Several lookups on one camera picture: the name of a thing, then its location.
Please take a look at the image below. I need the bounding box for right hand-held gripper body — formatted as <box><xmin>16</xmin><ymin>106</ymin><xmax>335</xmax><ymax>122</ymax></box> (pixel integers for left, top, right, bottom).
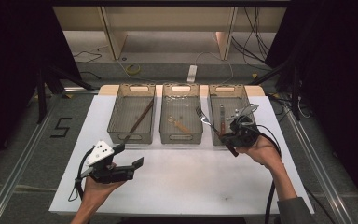
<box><xmin>226</xmin><ymin>103</ymin><xmax>260</xmax><ymax>147</ymax></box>

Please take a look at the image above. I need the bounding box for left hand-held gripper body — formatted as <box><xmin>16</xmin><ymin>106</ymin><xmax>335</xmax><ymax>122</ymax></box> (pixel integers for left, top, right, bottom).
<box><xmin>85</xmin><ymin>139</ymin><xmax>136</xmax><ymax>184</ymax></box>

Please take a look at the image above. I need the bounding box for wooden handled table knife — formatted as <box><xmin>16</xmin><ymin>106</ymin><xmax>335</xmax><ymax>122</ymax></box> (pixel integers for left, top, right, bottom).
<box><xmin>219</xmin><ymin>105</ymin><xmax>227</xmax><ymax>134</ymax></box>

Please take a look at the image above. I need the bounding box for wooden handled fork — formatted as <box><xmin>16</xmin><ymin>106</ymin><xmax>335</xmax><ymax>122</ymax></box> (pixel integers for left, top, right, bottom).
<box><xmin>195</xmin><ymin>105</ymin><xmax>240</xmax><ymax>158</ymax></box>

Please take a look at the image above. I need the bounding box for grey transparent plastic bin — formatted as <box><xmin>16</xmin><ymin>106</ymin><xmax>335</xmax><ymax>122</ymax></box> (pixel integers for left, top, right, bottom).
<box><xmin>106</xmin><ymin>83</ymin><xmax>157</xmax><ymax>145</ymax></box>
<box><xmin>158</xmin><ymin>82</ymin><xmax>204</xmax><ymax>145</ymax></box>
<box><xmin>208</xmin><ymin>83</ymin><xmax>259</xmax><ymax>147</ymax></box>

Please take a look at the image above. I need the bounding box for clear spoon with wooden handle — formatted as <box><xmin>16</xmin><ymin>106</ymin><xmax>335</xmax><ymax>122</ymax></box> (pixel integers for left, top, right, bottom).
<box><xmin>167</xmin><ymin>116</ymin><xmax>191</xmax><ymax>133</ymax></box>

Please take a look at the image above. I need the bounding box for person's left hand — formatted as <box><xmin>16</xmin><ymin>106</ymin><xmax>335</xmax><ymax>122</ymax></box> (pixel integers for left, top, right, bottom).
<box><xmin>81</xmin><ymin>176</ymin><xmax>127</xmax><ymax>207</ymax></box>

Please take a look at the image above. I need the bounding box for person's right hand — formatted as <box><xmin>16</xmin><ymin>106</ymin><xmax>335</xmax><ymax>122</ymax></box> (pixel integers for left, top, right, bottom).
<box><xmin>236</xmin><ymin>134</ymin><xmax>283</xmax><ymax>171</ymax></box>

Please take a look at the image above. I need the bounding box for white table cover sheet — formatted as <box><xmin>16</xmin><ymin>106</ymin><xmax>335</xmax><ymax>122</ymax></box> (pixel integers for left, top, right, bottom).
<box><xmin>48</xmin><ymin>94</ymin><xmax>315</xmax><ymax>217</ymax></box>

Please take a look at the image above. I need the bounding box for black metal stand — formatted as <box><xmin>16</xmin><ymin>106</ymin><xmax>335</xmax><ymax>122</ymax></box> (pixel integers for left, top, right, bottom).
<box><xmin>35</xmin><ymin>63</ymin><xmax>95</xmax><ymax>124</ymax></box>
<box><xmin>248</xmin><ymin>59</ymin><xmax>303</xmax><ymax>121</ymax></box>

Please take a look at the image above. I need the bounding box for white power strip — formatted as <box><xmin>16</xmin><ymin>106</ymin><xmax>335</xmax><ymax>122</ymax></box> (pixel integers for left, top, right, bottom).
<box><xmin>186</xmin><ymin>64</ymin><xmax>198</xmax><ymax>84</ymax></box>

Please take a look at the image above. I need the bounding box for yellow tape roll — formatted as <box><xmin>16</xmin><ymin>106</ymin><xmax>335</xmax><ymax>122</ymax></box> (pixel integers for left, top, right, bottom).
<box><xmin>125</xmin><ymin>63</ymin><xmax>142</xmax><ymax>76</ymax></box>

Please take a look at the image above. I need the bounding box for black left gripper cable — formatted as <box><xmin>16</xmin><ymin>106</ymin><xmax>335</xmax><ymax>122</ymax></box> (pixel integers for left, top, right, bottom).
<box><xmin>67</xmin><ymin>148</ymin><xmax>95</xmax><ymax>203</ymax></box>

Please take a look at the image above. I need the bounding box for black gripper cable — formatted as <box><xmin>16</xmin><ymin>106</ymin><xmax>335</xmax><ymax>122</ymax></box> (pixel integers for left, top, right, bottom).
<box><xmin>255</xmin><ymin>123</ymin><xmax>283</xmax><ymax>224</ymax></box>
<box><xmin>67</xmin><ymin>148</ymin><xmax>95</xmax><ymax>203</ymax></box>

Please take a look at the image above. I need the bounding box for white power strip cable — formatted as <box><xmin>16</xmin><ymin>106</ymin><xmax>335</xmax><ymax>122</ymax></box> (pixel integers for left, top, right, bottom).
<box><xmin>195</xmin><ymin>50</ymin><xmax>235</xmax><ymax>85</ymax></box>

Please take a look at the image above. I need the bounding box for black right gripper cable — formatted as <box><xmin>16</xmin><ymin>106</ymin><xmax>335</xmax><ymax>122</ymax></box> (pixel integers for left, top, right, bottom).
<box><xmin>255</xmin><ymin>123</ymin><xmax>283</xmax><ymax>224</ymax></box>

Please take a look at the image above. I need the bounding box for aluminium floor rail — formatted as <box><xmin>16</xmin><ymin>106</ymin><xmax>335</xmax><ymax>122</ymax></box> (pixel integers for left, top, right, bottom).
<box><xmin>0</xmin><ymin>92</ymin><xmax>63</xmax><ymax>224</ymax></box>
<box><xmin>283</xmin><ymin>110</ymin><xmax>355</xmax><ymax>224</ymax></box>

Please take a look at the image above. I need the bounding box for thin black floor cable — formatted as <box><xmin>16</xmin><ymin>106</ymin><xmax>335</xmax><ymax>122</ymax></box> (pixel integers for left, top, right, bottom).
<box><xmin>73</xmin><ymin>50</ymin><xmax>103</xmax><ymax>64</ymax></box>

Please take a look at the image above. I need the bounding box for bundle of black hanging cables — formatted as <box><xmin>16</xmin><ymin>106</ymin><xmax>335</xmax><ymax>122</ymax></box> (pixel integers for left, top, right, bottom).
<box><xmin>230</xmin><ymin>6</ymin><xmax>272</xmax><ymax>64</ymax></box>

